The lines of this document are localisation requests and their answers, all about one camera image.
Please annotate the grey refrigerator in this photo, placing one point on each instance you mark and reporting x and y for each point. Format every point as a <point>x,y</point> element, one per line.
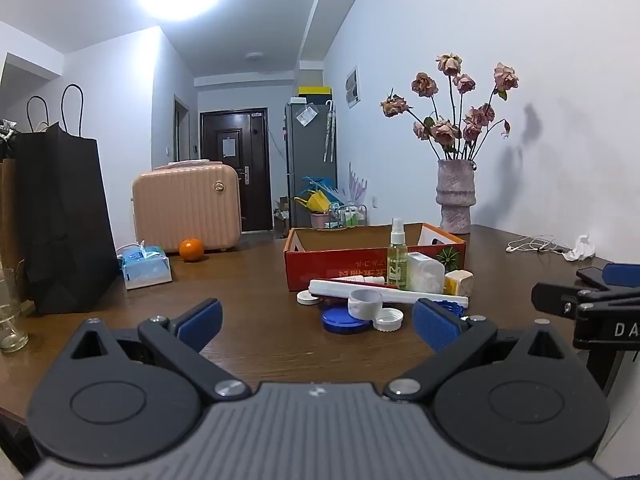
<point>305,155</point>

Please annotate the side room door frame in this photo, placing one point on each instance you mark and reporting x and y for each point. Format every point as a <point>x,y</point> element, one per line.
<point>181,130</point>

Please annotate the paper sheet on refrigerator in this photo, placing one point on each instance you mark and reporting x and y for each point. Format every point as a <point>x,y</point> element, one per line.
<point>306,115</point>

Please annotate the grey-pink ceramic vase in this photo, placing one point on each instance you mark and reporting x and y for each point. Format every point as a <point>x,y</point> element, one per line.
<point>455,195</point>

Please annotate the small square yellow-white box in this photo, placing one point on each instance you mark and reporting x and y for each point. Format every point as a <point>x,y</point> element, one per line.
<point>459,284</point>

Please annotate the metal storage rack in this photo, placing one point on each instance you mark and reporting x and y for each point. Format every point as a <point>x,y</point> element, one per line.
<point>350,216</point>

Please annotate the white tube with red print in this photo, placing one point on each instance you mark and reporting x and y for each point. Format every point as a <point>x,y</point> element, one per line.
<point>357,275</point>

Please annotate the white paper on door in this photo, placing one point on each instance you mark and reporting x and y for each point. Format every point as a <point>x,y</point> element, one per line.
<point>229,146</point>

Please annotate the white ribbed cap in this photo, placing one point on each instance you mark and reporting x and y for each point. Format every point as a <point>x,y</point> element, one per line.
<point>389,321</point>

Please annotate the red cardboard box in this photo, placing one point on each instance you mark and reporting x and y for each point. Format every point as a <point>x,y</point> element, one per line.
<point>340,260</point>

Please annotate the yellow box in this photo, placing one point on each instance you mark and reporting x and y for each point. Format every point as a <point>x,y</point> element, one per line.
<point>315,91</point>

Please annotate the small cardboard box by refrigerator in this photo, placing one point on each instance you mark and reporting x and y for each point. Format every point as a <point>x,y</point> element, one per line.
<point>280,217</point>

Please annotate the brown paper bag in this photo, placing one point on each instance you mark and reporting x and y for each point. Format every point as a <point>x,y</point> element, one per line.
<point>9,210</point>

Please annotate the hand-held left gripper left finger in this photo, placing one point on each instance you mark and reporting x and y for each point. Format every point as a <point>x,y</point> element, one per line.
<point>201,322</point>

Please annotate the dried pink roses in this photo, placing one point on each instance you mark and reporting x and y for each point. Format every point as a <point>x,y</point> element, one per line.
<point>445,130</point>

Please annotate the crumpled white tissue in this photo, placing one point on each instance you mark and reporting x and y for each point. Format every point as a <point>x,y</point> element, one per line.
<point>580,249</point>

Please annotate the orange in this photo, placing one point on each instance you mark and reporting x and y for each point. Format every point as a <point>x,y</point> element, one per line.
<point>191,250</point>

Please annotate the small white cap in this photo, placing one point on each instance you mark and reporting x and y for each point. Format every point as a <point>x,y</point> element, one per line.
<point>308,298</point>

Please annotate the black paper bag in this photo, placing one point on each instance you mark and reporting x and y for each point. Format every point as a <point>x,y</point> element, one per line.
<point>60,220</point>

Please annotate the blue clothes hangers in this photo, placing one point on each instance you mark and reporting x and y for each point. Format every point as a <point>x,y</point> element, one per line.
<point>320,183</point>

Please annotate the blue round lid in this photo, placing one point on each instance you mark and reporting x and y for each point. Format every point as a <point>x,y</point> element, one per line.
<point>340,321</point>

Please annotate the clear glass cup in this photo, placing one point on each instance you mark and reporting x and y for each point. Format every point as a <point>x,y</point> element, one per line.
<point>10,310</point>

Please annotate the folded white umbrella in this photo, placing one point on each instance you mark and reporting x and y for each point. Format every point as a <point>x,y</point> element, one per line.
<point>328,130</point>

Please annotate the blue tissue pack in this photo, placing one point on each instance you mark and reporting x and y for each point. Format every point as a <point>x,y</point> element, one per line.
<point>145,266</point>

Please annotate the pink bucket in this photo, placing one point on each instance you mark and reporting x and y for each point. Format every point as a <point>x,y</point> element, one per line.
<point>319,220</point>

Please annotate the dark brown entrance door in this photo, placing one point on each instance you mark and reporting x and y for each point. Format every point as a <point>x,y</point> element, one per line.
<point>255,195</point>

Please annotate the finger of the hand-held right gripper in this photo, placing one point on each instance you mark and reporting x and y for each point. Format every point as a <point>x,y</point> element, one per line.
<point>622,274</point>
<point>552,300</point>

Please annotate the purple clothes hangers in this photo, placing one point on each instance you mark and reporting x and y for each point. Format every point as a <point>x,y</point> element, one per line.
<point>357,185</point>

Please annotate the yellow watering can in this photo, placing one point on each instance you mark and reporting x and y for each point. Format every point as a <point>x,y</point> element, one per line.
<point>316,201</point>

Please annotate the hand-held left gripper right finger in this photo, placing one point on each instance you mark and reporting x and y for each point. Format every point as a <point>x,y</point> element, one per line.
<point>436,326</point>

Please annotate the small round ceiling lamp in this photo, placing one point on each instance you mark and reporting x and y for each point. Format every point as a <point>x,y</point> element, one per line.
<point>255,55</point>

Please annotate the green spray bottle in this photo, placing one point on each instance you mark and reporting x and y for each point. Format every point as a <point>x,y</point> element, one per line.
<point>398,265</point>

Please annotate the pink suitcase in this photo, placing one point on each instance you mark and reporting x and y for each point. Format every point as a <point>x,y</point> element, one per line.
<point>185,205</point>

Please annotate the wall picture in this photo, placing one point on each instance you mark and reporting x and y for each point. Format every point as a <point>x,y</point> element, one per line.
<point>352,86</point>

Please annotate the white plastic container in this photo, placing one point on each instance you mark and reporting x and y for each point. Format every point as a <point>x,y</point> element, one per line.
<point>426,272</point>

